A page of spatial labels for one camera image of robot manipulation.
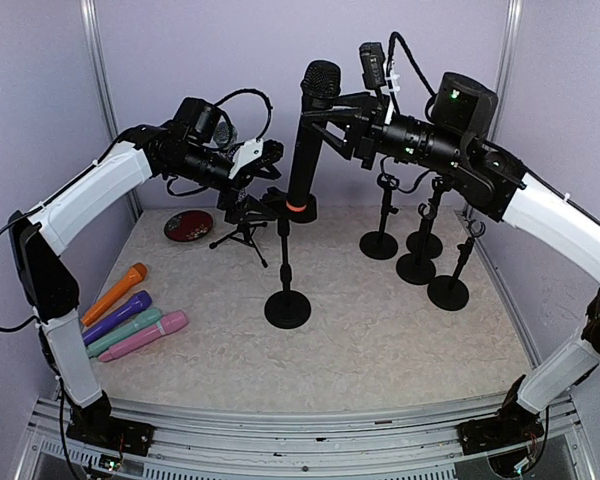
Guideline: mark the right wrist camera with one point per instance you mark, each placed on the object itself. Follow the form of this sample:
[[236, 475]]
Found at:
[[379, 76]]

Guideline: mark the black tripod mic stand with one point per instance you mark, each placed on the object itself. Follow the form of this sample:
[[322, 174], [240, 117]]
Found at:
[[243, 233]]

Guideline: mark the pink microphone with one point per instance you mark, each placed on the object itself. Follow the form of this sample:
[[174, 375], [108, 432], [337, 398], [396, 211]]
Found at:
[[166, 325]]

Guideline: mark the purple microphone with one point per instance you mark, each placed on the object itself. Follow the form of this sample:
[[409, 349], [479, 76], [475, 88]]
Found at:
[[136, 304]]

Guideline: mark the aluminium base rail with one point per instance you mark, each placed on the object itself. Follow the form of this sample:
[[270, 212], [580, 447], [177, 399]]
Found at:
[[409, 443]]

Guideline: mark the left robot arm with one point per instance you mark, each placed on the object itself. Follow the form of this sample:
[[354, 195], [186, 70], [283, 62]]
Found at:
[[180, 147]]

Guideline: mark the dark red floral plate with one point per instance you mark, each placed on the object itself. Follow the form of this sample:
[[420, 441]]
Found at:
[[188, 226]]

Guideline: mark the teal microphone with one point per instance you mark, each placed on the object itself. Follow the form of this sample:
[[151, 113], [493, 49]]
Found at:
[[132, 326]]

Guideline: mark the right metal frame post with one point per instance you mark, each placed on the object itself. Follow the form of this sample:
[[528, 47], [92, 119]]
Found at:
[[510, 34]]

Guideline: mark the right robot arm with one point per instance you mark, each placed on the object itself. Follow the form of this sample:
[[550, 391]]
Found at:
[[452, 141]]

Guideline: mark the orange microphone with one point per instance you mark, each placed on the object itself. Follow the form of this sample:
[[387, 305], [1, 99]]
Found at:
[[135, 275]]

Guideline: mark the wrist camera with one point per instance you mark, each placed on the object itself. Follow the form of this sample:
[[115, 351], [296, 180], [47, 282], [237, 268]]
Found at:
[[379, 76], [256, 158]]

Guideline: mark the black round-base stand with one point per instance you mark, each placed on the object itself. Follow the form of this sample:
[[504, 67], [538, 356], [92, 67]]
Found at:
[[433, 245]]

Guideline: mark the black tall microphone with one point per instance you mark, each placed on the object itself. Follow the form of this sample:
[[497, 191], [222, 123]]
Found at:
[[307, 145]]

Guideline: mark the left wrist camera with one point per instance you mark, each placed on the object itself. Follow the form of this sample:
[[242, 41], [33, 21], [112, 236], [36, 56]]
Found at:
[[256, 158]]

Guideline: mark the silver rhinestone microphone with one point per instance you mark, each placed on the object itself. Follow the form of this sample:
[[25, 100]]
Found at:
[[225, 139]]

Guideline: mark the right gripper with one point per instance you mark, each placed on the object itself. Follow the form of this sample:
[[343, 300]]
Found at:
[[369, 108]]

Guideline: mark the metal frame post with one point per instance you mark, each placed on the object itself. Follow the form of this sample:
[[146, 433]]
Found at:
[[95, 49], [510, 34]]

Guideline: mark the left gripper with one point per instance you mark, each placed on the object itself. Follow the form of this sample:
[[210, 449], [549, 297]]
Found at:
[[228, 197]]

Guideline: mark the left metal frame post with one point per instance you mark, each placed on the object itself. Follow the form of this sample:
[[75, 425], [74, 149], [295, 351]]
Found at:
[[95, 49]]

